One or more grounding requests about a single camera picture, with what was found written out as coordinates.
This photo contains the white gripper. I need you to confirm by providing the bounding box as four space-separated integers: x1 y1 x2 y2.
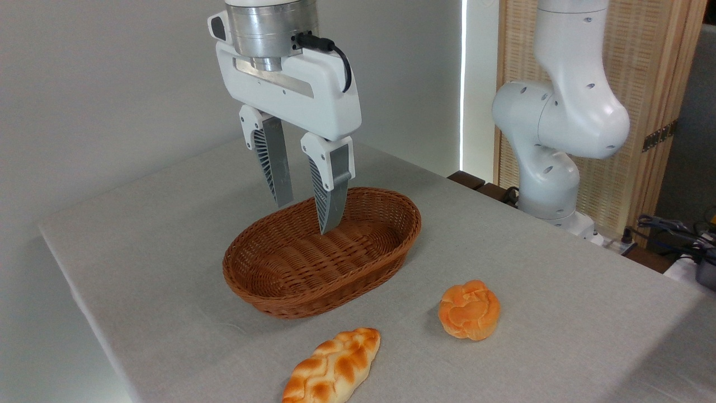
215 43 363 236

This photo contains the long braided bread loaf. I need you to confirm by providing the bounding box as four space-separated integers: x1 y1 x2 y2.
281 327 381 403

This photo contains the brown oval wicker basket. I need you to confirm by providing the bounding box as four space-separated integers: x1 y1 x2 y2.
222 186 422 320

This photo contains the round orange bread bun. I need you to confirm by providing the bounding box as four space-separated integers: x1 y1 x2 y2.
438 279 501 341

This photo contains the grey tablecloth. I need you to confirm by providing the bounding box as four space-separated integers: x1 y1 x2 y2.
38 126 716 403

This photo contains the dark wooden bench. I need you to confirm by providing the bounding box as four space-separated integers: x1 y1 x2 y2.
447 171 522 209

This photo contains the black metal screen hinge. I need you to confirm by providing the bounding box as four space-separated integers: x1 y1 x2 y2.
642 119 679 153

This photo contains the woven bamboo folding screen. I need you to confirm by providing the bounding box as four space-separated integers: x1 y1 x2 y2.
493 0 709 248

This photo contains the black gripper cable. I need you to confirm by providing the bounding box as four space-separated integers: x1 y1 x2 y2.
294 32 354 94

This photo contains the bundle of dark cables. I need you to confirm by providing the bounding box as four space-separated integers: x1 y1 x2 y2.
637 214 716 265

